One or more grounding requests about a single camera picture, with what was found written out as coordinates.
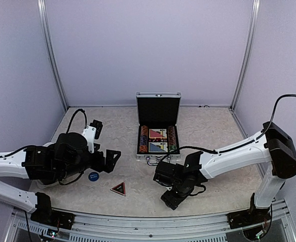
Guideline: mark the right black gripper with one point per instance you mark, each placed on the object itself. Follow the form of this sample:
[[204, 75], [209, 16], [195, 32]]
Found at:
[[172, 202]]

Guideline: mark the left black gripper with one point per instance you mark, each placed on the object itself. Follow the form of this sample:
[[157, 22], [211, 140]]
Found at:
[[108, 166]]

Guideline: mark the blue small blind button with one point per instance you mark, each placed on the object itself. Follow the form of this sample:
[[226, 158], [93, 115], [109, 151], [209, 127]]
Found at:
[[93, 176]]

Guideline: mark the red triangular dealer button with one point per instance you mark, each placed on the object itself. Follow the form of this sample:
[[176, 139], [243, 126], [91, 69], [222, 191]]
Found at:
[[119, 189]]

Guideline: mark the blue playing card deck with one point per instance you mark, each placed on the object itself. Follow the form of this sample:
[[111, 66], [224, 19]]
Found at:
[[158, 147]]

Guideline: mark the red playing card deck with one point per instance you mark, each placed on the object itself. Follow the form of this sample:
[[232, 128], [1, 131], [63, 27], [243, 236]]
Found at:
[[158, 134]]

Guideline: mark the green poker chip stack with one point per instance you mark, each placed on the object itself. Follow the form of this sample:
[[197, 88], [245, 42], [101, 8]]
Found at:
[[172, 148]]

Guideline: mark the aluminium poker case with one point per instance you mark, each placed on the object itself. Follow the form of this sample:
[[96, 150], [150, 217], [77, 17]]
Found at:
[[157, 126]]

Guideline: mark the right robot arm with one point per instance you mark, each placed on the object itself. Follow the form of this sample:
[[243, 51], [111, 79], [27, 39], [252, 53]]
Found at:
[[270, 145]]

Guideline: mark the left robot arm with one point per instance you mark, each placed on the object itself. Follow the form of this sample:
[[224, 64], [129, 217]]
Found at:
[[50, 164]]

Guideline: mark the left chip row in case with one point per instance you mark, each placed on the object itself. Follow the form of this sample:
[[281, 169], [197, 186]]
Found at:
[[143, 141]]

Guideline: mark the chip row in case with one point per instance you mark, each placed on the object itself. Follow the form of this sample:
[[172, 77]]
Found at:
[[143, 141], [172, 137]]

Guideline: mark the right chip row in case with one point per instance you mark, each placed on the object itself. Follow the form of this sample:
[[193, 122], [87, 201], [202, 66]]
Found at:
[[172, 137]]

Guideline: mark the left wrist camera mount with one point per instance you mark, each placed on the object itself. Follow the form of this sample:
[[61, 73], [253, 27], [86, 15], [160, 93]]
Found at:
[[91, 133]]

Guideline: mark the front aluminium frame rail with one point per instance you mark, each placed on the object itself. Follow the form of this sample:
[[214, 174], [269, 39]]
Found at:
[[210, 227]]

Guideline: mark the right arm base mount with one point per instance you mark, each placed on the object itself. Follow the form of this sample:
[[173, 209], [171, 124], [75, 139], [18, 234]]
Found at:
[[248, 217]]

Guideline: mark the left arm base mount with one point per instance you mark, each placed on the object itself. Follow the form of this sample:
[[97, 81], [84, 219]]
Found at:
[[53, 218]]

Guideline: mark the left rear aluminium post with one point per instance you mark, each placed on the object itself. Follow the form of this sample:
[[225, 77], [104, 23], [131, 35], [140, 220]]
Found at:
[[50, 51]]

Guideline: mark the aluminium post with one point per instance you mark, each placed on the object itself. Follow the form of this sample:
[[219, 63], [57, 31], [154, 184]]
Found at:
[[247, 53], [50, 51]]

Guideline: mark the right rear aluminium post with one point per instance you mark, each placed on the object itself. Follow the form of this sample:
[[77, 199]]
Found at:
[[247, 53]]

